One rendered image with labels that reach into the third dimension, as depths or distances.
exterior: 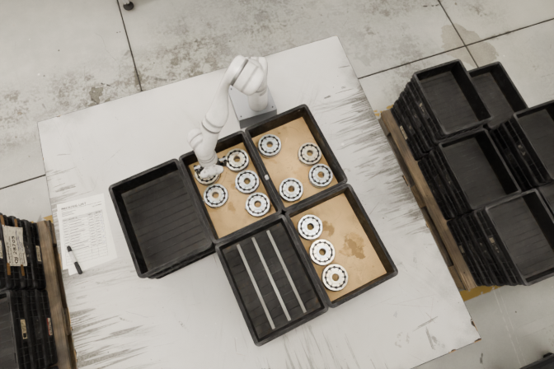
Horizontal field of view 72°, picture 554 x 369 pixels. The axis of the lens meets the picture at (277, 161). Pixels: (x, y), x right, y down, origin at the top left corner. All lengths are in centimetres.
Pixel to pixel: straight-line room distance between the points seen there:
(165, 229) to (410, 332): 111
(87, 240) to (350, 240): 115
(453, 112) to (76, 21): 275
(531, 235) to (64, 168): 233
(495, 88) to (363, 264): 166
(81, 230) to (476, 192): 204
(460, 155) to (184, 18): 219
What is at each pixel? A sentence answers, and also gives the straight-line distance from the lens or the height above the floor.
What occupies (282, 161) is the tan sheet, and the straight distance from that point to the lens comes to 168.
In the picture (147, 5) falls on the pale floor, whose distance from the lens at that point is 335.
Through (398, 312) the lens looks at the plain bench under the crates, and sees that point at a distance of 181.
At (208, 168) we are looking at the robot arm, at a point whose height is 104.
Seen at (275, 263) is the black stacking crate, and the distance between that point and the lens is 160.
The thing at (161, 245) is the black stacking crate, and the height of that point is 83.
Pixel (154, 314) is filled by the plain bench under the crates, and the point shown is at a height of 70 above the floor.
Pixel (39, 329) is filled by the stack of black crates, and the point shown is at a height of 27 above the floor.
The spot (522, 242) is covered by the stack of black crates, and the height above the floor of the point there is 49.
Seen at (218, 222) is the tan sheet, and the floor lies 83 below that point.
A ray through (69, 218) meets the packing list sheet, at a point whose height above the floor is 70.
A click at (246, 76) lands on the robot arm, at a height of 146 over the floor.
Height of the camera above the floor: 242
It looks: 71 degrees down
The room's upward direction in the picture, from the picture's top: 3 degrees clockwise
